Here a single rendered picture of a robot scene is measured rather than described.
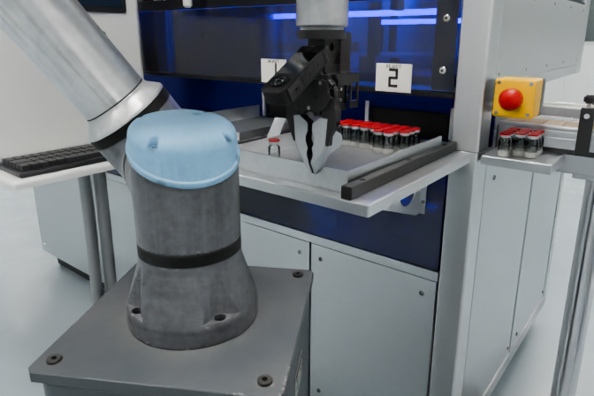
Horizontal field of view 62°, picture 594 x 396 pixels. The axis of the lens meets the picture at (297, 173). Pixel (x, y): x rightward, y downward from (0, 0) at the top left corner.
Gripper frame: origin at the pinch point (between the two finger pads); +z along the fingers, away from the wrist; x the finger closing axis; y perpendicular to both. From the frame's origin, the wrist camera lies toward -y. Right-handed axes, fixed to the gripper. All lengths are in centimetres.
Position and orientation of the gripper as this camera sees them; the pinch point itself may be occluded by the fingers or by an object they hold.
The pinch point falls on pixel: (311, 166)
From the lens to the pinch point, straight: 74.9
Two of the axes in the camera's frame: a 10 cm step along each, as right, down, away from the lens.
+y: 6.2, -2.1, 7.6
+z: 0.0, 9.6, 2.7
